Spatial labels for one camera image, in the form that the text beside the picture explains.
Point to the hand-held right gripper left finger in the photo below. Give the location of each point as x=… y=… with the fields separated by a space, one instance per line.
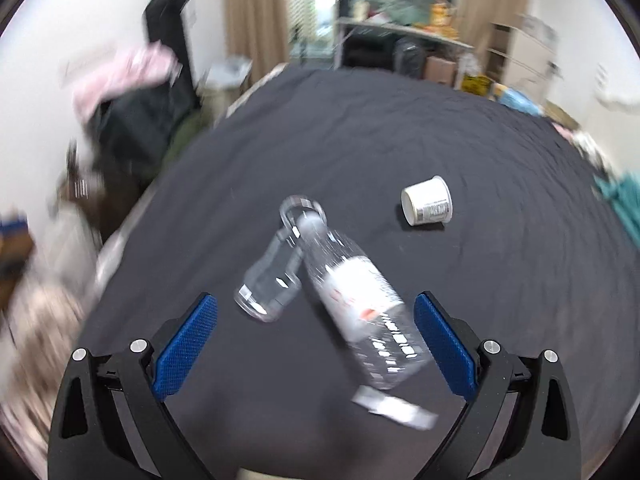
x=185 y=345

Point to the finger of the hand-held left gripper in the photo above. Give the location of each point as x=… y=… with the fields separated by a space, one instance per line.
x=12 y=224

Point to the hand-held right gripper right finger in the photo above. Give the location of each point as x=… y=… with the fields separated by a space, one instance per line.
x=445 y=345

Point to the clear plastic water bottle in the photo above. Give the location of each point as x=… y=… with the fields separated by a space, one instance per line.
x=360 y=300

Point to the dark grey bed cover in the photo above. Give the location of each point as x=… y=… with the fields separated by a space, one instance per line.
x=500 y=310

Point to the brown ribbon gift bag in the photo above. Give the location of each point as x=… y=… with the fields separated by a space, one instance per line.
x=77 y=190

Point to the small clear plastic case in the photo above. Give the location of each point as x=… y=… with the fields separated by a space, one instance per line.
x=395 y=407

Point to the clear plastic blister packaging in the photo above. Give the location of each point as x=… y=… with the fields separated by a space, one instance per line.
x=270 y=280

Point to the white paper cup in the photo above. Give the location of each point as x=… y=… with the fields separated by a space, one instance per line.
x=430 y=202

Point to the pink garment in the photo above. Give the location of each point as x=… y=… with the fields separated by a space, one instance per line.
x=125 y=75

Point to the olive green bag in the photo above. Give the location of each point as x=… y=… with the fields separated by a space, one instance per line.
x=187 y=140

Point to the teal towel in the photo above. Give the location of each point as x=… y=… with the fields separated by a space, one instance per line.
x=622 y=205

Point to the white and pink clothes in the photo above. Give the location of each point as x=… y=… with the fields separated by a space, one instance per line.
x=585 y=142

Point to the black guitar bag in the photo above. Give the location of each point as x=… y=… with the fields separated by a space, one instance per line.
x=167 y=20

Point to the light blue plastic bag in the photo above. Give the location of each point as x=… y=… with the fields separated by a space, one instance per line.
x=520 y=100

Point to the bin with white liner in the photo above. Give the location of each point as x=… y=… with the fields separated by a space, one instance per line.
x=227 y=80

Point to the yellow plastic bag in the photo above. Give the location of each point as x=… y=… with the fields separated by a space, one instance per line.
x=475 y=84

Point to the pink suitcase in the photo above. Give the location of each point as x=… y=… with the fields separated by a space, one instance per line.
x=440 y=70

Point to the black suitcase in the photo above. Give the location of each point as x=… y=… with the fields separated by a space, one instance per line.
x=367 y=52

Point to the beige drawer cabinet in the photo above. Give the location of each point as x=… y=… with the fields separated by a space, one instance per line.
x=522 y=50

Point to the white folding desk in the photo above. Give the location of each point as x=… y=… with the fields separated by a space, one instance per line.
x=400 y=30

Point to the beige curtain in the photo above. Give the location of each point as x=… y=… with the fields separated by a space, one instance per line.
x=255 y=10
x=492 y=0

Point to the white bed frame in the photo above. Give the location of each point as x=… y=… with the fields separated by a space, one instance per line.
x=617 y=92

